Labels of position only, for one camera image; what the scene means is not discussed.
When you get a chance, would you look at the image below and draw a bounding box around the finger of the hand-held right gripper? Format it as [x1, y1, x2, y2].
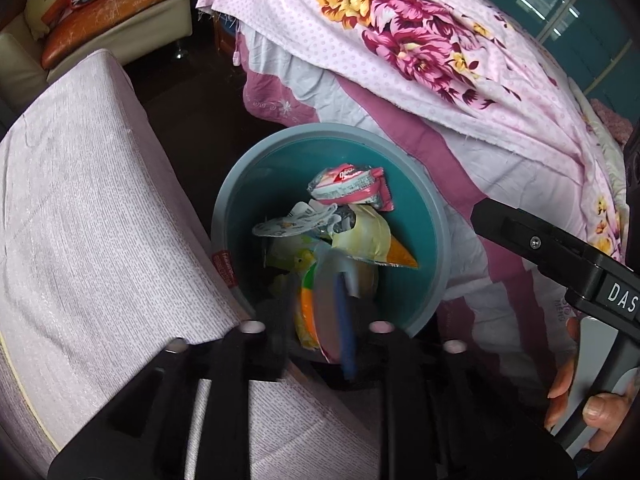
[470, 199, 601, 291]

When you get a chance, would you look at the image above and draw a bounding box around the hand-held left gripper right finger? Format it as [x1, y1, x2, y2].
[335, 270, 578, 480]

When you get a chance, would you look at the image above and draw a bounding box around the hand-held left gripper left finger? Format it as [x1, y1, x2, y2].
[47, 270, 296, 480]

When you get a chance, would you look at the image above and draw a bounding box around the falling colourful wrapper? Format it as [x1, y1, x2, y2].
[312, 252, 361, 363]

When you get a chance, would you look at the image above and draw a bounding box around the orange snack wrapper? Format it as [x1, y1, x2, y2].
[292, 265, 321, 351]

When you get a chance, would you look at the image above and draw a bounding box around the yellow green packet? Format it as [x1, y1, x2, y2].
[265, 240, 316, 278]

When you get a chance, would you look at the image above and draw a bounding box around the cream and orange snack bag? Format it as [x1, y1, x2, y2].
[330, 205, 420, 271]

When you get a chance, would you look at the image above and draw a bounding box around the white printed foil lid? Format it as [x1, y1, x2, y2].
[251, 201, 341, 238]

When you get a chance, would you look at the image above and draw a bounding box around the pink snack wrapper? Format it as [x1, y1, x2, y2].
[306, 164, 396, 213]

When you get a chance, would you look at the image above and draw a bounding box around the teal plastic bin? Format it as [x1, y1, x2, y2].
[210, 122, 451, 361]

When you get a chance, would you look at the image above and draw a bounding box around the person's right hand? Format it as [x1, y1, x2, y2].
[544, 319, 640, 456]

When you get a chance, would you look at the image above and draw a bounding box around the pink and white quilt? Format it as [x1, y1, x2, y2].
[232, 25, 626, 411]

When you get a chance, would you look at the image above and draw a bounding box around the pink fleece cloth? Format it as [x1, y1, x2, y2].
[590, 97, 633, 146]

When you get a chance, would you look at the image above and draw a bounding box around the pink floral quilt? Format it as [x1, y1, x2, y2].
[196, 0, 631, 271]

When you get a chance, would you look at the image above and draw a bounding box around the teal glass door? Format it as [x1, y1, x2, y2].
[480, 0, 633, 106]

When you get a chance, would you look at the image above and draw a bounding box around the cream leather sofa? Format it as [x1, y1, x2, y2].
[0, 0, 193, 111]

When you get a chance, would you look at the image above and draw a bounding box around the orange seat cushion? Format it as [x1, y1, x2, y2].
[41, 0, 192, 70]

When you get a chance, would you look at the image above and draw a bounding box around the yellow printed pillow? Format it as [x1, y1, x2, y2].
[24, 0, 71, 41]

